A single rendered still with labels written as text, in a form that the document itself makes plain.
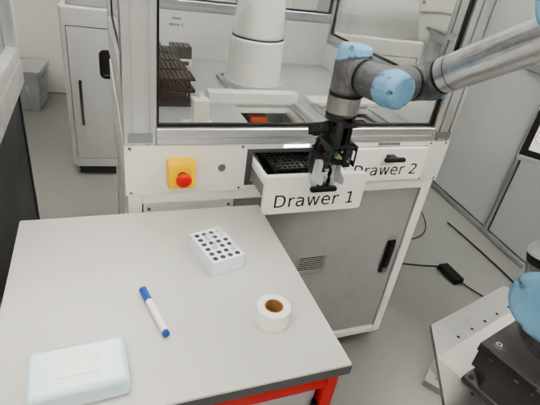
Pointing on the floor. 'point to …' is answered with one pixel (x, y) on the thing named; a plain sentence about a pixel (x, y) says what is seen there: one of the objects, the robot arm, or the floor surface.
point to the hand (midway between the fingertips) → (321, 184)
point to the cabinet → (325, 243)
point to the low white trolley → (167, 309)
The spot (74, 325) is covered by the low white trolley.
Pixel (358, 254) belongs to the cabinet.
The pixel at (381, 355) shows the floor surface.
